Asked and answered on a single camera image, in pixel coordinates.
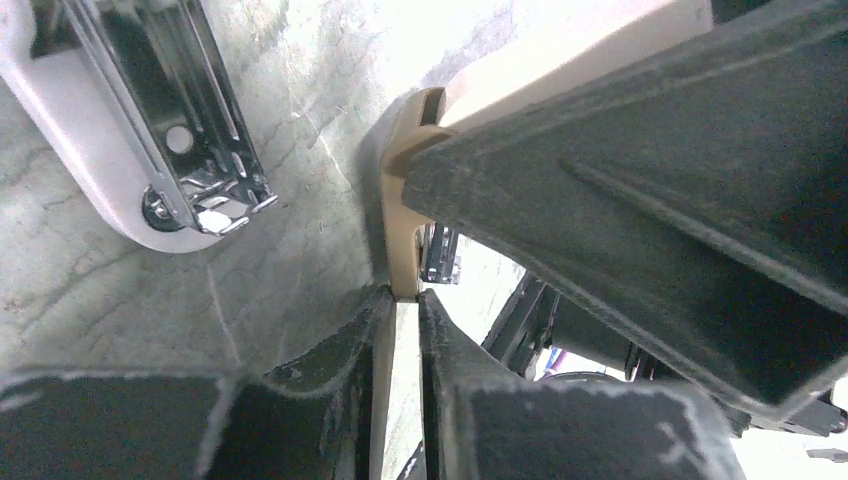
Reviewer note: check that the beige brown small stapler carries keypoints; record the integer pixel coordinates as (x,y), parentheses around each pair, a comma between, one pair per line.
(577,47)

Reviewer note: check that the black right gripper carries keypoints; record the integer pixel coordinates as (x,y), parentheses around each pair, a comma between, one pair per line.
(696,202)

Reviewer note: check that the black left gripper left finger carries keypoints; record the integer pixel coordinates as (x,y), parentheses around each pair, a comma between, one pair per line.
(321,415)

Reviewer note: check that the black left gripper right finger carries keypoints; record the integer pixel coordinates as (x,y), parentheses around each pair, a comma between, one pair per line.
(481,421)

